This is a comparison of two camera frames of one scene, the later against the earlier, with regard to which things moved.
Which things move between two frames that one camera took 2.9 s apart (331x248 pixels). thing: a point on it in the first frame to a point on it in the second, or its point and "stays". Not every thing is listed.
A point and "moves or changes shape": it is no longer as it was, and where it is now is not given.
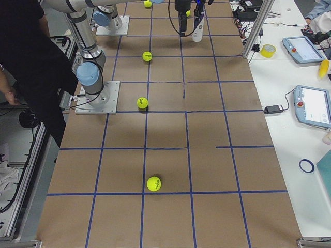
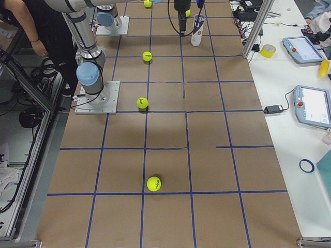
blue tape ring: [309, 161] stays
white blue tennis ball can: [197, 35] moves or changes shape
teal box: [324, 166] stays
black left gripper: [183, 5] stays
